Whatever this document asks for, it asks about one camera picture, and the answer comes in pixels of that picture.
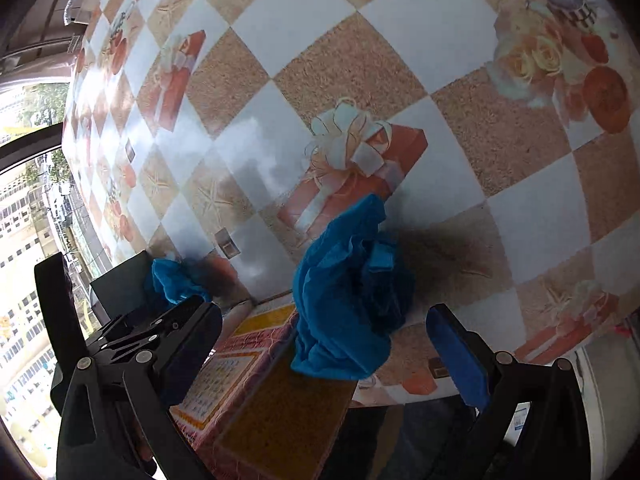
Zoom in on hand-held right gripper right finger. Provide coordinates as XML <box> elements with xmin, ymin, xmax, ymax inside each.
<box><xmin>425</xmin><ymin>304</ymin><xmax>592</xmax><ymax>480</ymax></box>

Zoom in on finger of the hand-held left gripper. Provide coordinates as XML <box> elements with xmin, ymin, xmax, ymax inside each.
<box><xmin>84</xmin><ymin>296</ymin><xmax>202</xmax><ymax>362</ymax></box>

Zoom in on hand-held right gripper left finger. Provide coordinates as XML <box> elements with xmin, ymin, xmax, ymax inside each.
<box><xmin>56</xmin><ymin>301</ymin><xmax>224</xmax><ymax>480</ymax></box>

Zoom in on white and black cardboard box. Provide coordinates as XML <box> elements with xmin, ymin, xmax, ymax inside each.
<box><xmin>90</xmin><ymin>249</ymin><xmax>157</xmax><ymax>313</ymax></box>

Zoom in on blue cloth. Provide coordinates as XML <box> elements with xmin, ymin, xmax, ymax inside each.
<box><xmin>291</xmin><ymin>194</ymin><xmax>417</xmax><ymax>382</ymax></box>

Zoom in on orange patterned flat packet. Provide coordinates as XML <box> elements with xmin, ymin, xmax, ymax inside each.
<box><xmin>169</xmin><ymin>299</ymin><xmax>359</xmax><ymax>480</ymax></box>

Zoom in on checkered printed tablecloth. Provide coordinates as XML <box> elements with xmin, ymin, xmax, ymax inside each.
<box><xmin>62</xmin><ymin>0</ymin><xmax>640</xmax><ymax>411</ymax></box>

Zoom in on dark window frame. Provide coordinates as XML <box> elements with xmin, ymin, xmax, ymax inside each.
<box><xmin>0</xmin><ymin>30</ymin><xmax>78</xmax><ymax>153</ymax></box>

